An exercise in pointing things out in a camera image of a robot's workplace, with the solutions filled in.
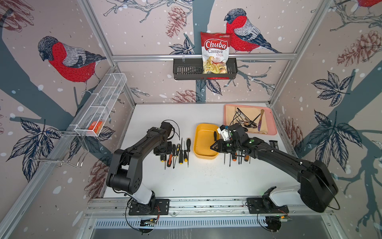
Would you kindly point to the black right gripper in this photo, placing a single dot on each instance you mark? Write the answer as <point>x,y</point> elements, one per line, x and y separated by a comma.
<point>219,144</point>

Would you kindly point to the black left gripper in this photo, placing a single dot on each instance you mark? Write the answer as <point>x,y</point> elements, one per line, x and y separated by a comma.
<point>169,150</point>

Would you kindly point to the fat black yellow screwdriver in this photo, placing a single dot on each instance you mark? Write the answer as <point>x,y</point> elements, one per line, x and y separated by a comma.
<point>185,154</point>

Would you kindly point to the yellow storage box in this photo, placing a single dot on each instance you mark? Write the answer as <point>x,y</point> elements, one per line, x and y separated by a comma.
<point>204,140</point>

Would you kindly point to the black long screwdriver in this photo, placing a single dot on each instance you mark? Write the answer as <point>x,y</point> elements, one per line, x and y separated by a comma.
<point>188,144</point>

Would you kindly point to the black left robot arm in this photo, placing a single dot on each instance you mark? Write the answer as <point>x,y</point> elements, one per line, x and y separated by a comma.
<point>125,172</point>

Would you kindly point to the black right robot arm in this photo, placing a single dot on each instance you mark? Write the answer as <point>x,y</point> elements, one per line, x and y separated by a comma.
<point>316,188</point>

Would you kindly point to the orange box in shelf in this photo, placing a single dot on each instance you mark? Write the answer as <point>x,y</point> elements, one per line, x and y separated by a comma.
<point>96,126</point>

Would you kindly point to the beige tray liner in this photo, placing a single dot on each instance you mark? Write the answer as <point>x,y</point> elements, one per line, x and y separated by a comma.
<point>252,118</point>

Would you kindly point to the pink tray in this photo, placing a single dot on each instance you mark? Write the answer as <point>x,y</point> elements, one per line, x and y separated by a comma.
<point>253,119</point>

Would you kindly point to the Chuba cassava chips bag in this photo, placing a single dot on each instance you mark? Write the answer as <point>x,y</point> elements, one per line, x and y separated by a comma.
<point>215,52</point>

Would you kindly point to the wooden handled knife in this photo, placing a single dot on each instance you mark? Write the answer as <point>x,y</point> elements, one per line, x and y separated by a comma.
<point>260,120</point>

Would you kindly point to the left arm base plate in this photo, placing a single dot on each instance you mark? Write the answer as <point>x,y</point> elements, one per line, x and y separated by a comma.
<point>157,207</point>

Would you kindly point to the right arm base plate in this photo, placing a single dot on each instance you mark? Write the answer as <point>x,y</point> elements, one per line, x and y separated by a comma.
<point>259,205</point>

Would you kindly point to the white wire wall shelf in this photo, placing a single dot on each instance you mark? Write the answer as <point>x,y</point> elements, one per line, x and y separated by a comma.
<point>101,105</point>

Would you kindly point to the black wall basket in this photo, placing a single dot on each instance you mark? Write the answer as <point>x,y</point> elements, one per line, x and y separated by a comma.
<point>193,69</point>

